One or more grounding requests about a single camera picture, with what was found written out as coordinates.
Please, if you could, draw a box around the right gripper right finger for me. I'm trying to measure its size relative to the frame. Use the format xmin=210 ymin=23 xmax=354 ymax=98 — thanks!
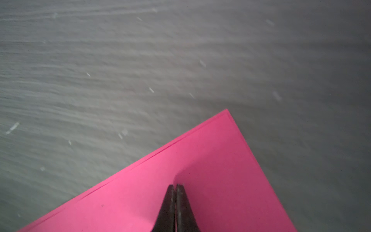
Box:
xmin=176 ymin=185 xmax=200 ymax=232

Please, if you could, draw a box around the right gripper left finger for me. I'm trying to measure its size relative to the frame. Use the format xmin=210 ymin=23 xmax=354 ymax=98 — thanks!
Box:
xmin=151 ymin=185 xmax=176 ymax=232

